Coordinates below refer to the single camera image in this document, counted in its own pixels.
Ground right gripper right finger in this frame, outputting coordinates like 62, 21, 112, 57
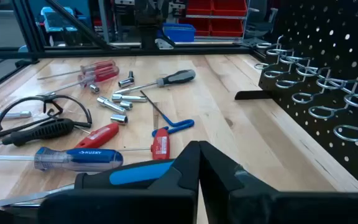
199, 140, 358, 224

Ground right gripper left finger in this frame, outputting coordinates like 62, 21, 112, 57
38, 140, 201, 224

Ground black blue handled screwdriver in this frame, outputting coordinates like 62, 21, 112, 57
0, 157, 181, 208

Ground red T-handle hex key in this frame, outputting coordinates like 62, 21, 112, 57
73, 122, 120, 149
116, 127, 171, 161

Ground blue T-handle hex key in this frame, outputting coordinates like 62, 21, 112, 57
139, 90, 196, 138

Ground grey black handle nut driver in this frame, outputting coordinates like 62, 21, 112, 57
113, 68, 196, 95

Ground black peg board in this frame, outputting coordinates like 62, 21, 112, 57
234, 0, 358, 193

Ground black safety glasses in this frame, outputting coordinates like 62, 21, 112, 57
0, 94, 93, 139

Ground chrome extension bar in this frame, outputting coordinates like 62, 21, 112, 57
0, 110, 33, 122

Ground red storage bin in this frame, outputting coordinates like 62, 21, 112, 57
209, 19, 245, 39
186, 0, 213, 16
178, 17, 211, 37
212, 0, 248, 17

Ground light blue storage bin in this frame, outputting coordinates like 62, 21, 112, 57
40, 6, 78, 34

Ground double ring metal tool rack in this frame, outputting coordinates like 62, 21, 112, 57
253, 34, 358, 143

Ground black aluminium table frame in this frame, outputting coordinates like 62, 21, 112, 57
0, 0, 269, 96

